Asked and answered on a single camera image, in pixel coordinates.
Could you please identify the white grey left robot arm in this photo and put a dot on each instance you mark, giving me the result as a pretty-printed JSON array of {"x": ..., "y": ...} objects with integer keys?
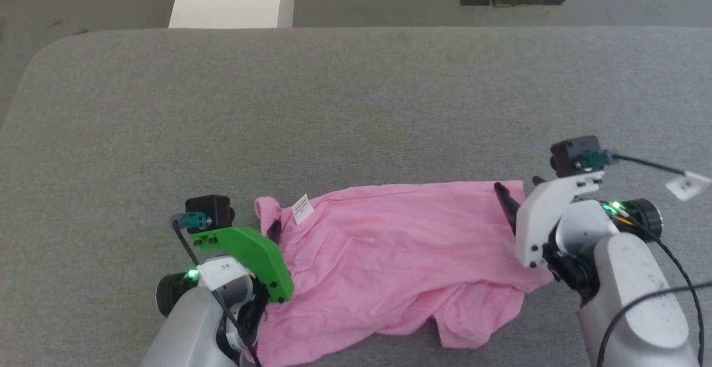
[{"x": 200, "y": 317}]

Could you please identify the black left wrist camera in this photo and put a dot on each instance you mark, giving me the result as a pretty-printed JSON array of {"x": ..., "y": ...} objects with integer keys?
[{"x": 210, "y": 212}]

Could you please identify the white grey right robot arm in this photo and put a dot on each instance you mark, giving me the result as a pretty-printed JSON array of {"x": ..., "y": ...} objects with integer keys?
[{"x": 628, "y": 289}]

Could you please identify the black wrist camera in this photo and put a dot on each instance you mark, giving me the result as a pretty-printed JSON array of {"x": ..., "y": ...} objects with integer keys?
[
  {"x": 575, "y": 157},
  {"x": 210, "y": 212}
]

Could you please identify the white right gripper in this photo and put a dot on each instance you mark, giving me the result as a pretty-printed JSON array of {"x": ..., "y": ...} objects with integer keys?
[{"x": 548, "y": 217}]

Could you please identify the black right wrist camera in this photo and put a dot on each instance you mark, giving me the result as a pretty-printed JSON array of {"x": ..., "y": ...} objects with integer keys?
[{"x": 575, "y": 157}]

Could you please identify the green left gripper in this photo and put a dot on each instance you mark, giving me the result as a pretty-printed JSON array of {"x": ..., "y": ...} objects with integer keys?
[{"x": 253, "y": 256}]

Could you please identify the pink garment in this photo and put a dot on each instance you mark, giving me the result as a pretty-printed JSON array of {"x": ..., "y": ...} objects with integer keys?
[{"x": 384, "y": 261}]

